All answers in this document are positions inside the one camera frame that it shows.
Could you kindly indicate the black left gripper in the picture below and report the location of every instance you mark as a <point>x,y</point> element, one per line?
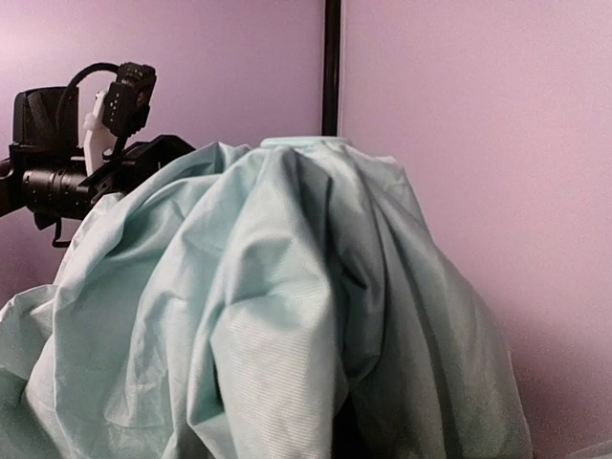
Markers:
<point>134,166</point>

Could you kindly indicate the mint and black folding umbrella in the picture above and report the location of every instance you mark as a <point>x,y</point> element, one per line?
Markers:
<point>286,301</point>

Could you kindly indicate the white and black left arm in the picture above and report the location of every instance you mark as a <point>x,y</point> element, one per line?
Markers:
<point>46,170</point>

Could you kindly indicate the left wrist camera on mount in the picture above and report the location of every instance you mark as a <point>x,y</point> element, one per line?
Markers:
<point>119,112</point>

